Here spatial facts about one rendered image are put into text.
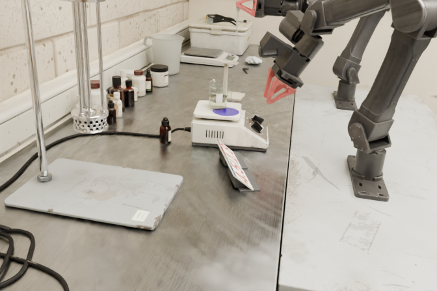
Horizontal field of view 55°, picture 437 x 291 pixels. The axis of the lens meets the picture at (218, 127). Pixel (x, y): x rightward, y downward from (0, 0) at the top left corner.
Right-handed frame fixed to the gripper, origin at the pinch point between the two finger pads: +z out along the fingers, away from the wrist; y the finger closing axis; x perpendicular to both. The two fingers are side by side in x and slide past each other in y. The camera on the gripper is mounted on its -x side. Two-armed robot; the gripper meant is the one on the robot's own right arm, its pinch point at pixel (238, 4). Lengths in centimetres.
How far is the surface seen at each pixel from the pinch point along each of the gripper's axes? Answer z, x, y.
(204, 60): 25, 30, -41
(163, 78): 26.8, 28.6, 0.1
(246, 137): -15, 28, 43
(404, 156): -55, 32, 29
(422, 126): -63, 32, 3
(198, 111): -2.0, 23.3, 43.2
